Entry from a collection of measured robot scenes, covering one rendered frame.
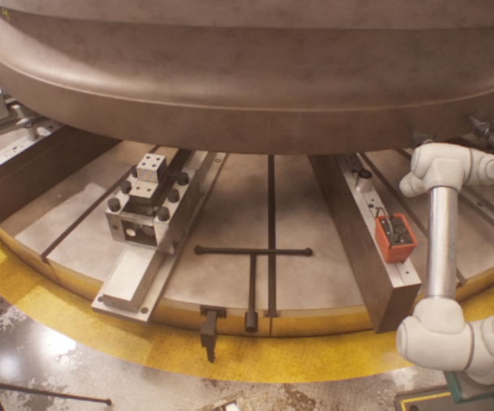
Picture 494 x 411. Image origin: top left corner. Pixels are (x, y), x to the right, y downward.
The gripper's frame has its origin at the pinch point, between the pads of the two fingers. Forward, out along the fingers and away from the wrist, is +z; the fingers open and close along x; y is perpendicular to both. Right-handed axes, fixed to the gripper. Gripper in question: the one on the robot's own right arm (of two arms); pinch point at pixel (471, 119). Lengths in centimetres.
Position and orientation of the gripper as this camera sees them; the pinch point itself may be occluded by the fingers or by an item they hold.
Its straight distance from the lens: 271.6
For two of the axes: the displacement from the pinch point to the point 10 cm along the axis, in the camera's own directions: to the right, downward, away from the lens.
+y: 0.0, 7.3, 6.8
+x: 9.1, -2.8, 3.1
